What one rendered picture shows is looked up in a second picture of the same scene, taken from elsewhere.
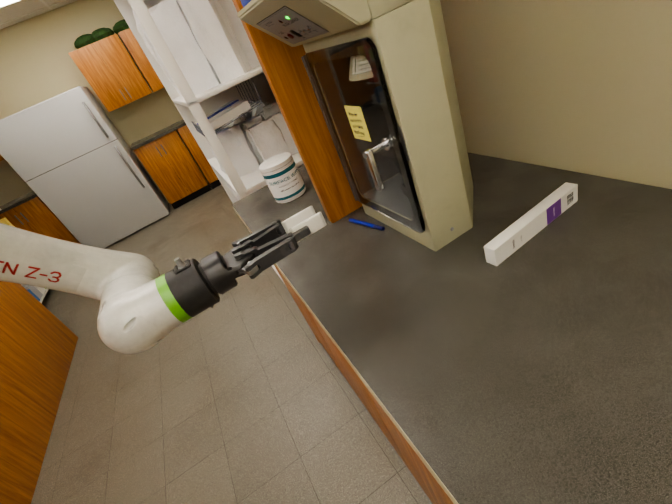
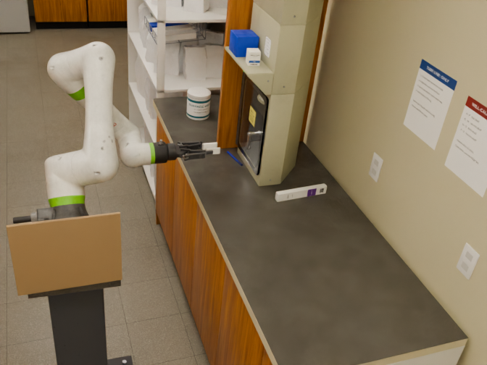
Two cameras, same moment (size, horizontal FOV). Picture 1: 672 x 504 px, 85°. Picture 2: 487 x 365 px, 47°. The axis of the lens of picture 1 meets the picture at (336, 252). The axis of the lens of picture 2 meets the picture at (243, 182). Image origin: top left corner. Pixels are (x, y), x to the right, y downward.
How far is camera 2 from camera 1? 1.77 m
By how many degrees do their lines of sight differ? 8
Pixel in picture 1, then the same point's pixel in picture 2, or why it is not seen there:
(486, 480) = (233, 248)
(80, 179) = not seen: outside the picture
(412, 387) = (224, 223)
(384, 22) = (275, 97)
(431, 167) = (271, 150)
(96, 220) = not seen: outside the picture
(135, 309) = (140, 151)
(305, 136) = (226, 101)
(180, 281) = (159, 149)
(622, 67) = (359, 149)
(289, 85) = (231, 77)
